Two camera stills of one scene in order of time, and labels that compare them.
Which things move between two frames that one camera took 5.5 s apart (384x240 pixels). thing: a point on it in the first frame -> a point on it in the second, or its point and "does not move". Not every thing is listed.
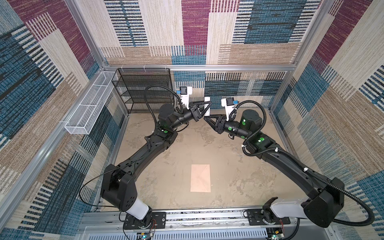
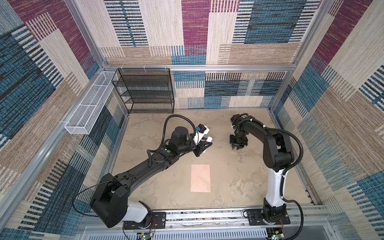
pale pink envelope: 200,178 does not move
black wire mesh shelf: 130,84 does not move
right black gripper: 220,122 -> 233,143
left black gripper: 196,114 -> 200,147
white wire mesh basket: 82,119 does not move
